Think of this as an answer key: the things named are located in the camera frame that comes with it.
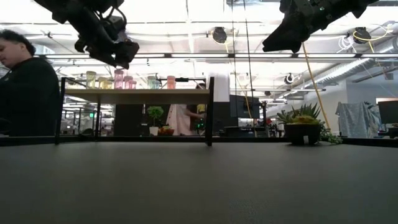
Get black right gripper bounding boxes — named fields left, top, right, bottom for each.
left=262, top=0, right=330, bottom=54

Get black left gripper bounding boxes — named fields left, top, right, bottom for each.
left=74, top=21, right=140, bottom=70

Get small plant white pot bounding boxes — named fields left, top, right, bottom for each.
left=145, top=105, right=165, bottom=137

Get long ceiling light bar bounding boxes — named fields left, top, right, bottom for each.
left=34, top=52, right=398, bottom=60

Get person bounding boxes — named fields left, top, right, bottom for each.
left=185, top=82, right=207, bottom=133
left=165, top=104, right=194, bottom=137
left=0, top=29, right=61, bottom=138

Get bowl of orange fruit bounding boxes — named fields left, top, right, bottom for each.
left=157, top=125, right=175, bottom=136

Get black monitor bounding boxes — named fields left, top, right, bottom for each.
left=229, top=94, right=261, bottom=119
left=377, top=100, right=398, bottom=125

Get succulent plant in dark pot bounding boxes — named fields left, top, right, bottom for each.
left=275, top=102, right=343, bottom=146

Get black device green lights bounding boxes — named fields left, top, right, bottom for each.
left=193, top=119, right=206, bottom=133

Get grey cloth cover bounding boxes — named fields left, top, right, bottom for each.
left=335, top=101, right=382, bottom=139

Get black table mat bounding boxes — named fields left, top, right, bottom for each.
left=0, top=141, right=398, bottom=224

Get orange hanging cable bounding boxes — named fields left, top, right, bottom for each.
left=301, top=42, right=331, bottom=130

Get silver ceiling duct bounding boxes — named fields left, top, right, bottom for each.
left=303, top=37, right=398, bottom=90

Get thin black hanging cable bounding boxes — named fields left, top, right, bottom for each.
left=231, top=0, right=238, bottom=138

